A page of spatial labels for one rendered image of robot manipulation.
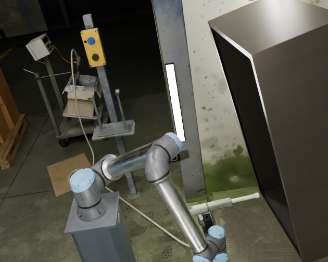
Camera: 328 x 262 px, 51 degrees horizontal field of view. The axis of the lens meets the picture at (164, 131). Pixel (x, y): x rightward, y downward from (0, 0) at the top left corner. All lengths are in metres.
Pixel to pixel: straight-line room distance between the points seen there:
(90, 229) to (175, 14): 1.42
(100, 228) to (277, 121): 1.21
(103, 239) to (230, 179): 1.25
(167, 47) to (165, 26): 0.14
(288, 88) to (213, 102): 1.25
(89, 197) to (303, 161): 1.18
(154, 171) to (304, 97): 0.71
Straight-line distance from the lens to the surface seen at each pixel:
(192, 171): 2.84
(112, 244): 2.20
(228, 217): 2.84
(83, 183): 2.01
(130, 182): 3.14
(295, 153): 1.51
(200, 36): 2.37
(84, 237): 2.18
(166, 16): 2.32
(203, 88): 2.49
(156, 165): 1.58
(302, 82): 1.37
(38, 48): 4.15
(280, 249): 2.63
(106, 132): 2.68
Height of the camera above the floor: 2.03
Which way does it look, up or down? 29 degrees down
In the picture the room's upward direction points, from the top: 10 degrees counter-clockwise
